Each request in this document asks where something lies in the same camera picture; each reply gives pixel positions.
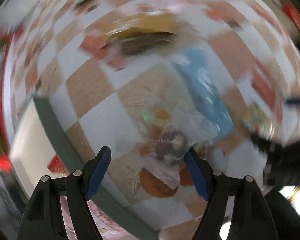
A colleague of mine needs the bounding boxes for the white storage tray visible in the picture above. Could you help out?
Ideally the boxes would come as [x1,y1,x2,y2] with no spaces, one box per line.
[10,96,158,239]

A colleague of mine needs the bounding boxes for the checkered tablecloth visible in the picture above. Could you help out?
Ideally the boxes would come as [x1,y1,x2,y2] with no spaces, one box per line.
[0,0,300,239]

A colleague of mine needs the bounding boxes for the gold brown snack packet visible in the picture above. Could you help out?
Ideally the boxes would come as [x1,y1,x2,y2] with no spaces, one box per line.
[98,11,200,56]

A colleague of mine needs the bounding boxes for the clear chocolate candy packet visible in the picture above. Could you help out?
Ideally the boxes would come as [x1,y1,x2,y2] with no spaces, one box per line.
[140,101,220,189]

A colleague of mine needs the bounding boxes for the red snack packet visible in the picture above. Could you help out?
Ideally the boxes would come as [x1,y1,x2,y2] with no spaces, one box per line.
[47,155,69,176]

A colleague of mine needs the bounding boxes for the blue snack bar packet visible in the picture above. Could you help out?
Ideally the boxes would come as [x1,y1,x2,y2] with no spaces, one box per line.
[174,48,234,139]

